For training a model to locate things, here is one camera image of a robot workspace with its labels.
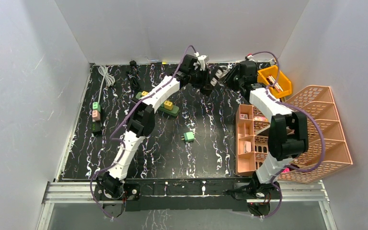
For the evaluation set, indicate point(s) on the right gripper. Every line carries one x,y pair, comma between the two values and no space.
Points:
226,78

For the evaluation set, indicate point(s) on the pink plug on black strip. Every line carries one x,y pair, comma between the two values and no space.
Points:
96,116

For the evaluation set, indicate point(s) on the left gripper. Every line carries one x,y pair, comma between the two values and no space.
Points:
205,80

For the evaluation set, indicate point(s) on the yellow storage bin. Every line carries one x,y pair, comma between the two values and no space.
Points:
279,85

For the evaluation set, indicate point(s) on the green plug adapter dark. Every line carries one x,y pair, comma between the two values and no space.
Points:
188,137

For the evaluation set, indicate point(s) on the green plug on black strip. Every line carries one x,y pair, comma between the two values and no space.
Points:
96,107

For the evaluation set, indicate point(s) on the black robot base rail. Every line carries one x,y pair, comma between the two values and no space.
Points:
234,193

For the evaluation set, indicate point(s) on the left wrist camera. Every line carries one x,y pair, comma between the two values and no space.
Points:
201,63

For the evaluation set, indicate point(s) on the pink compartment organizer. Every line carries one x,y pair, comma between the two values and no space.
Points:
251,149

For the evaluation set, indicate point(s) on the pink tiered file rack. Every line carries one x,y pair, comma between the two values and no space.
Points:
319,102

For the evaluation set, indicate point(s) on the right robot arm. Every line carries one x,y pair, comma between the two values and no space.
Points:
287,132

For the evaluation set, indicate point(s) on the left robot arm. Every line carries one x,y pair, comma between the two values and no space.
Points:
140,121

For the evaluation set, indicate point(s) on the green power strip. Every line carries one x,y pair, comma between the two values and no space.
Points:
174,112

